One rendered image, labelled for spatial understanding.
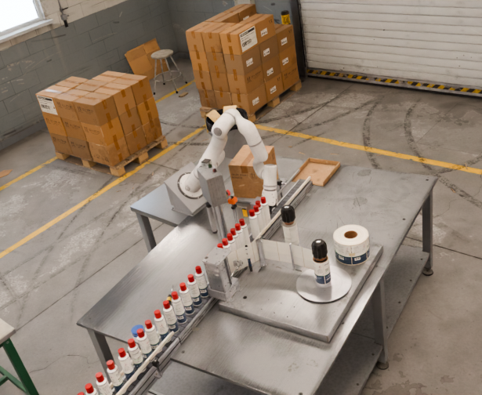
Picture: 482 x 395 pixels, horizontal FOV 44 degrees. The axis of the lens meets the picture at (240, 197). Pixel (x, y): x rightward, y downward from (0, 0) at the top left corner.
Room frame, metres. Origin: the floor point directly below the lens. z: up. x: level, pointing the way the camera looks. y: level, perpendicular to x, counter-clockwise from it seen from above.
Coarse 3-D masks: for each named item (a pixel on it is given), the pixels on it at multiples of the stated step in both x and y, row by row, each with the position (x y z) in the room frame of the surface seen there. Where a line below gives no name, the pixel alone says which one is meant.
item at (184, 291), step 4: (180, 284) 2.53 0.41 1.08; (184, 284) 2.53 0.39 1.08; (180, 288) 2.53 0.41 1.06; (184, 288) 2.52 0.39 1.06; (188, 288) 2.54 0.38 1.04; (180, 292) 2.52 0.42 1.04; (184, 292) 2.51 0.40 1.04; (188, 292) 2.52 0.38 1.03; (184, 296) 2.51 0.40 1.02; (188, 296) 2.52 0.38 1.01; (184, 300) 2.51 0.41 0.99; (188, 300) 2.51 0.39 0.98; (184, 304) 2.52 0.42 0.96; (188, 304) 2.51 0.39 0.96; (192, 304) 2.53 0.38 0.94; (184, 308) 2.53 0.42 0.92; (188, 308) 2.51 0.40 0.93; (192, 308) 2.52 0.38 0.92; (188, 312) 2.51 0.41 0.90; (192, 312) 2.51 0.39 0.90
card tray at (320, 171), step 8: (312, 160) 4.01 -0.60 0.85; (320, 160) 3.97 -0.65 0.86; (328, 160) 3.93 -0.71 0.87; (304, 168) 3.95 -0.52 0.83; (312, 168) 3.93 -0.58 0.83; (320, 168) 3.90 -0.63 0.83; (328, 168) 3.88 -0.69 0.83; (336, 168) 3.83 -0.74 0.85; (296, 176) 3.85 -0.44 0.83; (304, 176) 3.82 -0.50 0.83; (312, 176) 3.80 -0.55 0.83; (320, 176) 3.78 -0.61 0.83; (328, 176) 3.71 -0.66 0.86; (320, 184) 3.67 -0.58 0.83
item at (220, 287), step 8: (208, 264) 2.60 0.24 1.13; (224, 264) 2.60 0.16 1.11; (208, 272) 2.61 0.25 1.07; (216, 272) 2.58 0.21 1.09; (224, 272) 2.59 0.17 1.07; (208, 280) 2.62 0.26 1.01; (216, 280) 2.58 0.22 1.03; (224, 280) 2.57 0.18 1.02; (232, 280) 2.66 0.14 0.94; (208, 288) 2.63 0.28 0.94; (216, 288) 2.59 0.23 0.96; (224, 288) 2.56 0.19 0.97; (232, 288) 2.61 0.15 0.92; (216, 296) 2.60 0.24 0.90; (224, 296) 2.57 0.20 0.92
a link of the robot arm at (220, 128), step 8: (224, 120) 3.39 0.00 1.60; (232, 120) 3.42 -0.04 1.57; (216, 128) 3.36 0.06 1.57; (224, 128) 3.35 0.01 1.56; (216, 136) 3.37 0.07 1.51; (224, 136) 3.37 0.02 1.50; (216, 144) 3.47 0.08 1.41; (224, 144) 3.48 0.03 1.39; (208, 152) 3.51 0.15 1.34; (216, 152) 3.49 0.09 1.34; (200, 160) 3.54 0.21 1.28; (216, 160) 3.50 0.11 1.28; (216, 168) 3.55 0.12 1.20
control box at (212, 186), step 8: (200, 168) 3.07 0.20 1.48; (200, 176) 3.03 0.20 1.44; (208, 176) 2.95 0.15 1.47; (216, 176) 2.93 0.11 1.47; (200, 184) 3.07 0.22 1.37; (208, 184) 2.92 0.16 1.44; (216, 184) 2.93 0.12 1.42; (208, 192) 2.92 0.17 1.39; (216, 192) 2.93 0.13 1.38; (224, 192) 2.94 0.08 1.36; (208, 200) 2.96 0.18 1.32; (216, 200) 2.92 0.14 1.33; (224, 200) 2.94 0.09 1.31
